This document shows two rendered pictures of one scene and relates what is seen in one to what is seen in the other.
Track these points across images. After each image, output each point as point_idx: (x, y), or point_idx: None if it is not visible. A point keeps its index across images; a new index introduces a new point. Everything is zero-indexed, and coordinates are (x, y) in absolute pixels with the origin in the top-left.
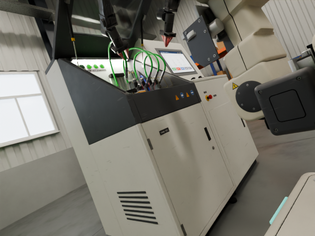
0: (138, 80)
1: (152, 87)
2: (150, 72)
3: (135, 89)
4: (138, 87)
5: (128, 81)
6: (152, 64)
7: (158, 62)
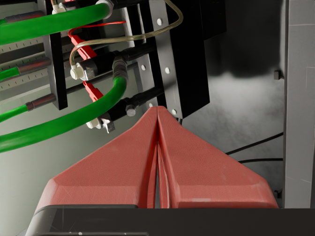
0: (13, 22)
1: (114, 8)
2: (126, 85)
3: (58, 46)
4: (135, 107)
5: (13, 73)
6: (114, 100)
7: (76, 22)
